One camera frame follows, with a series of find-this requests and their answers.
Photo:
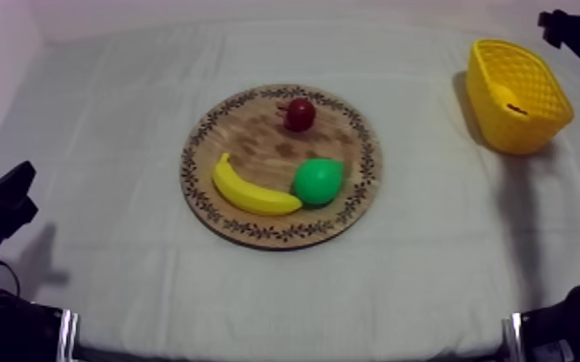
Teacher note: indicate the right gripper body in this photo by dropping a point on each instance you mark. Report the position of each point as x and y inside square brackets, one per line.
[570, 33]

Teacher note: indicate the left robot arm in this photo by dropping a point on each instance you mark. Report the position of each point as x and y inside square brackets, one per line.
[7, 328]

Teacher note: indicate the purple toy grapes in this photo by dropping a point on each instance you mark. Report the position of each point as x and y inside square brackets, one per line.
[517, 109]

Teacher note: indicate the yellow plastic basket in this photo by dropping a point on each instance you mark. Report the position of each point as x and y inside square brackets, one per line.
[515, 129]

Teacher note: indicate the round wooden board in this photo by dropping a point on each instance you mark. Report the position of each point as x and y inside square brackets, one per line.
[270, 141]

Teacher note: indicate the silver metal bar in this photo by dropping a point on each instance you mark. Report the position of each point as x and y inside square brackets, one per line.
[67, 334]
[512, 337]

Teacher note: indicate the yellow toy banana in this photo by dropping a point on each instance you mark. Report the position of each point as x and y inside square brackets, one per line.
[249, 196]

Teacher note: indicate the small red fruit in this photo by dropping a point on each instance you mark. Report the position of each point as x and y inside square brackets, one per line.
[300, 114]

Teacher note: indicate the green toy pear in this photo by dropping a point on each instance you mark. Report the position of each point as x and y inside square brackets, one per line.
[316, 182]

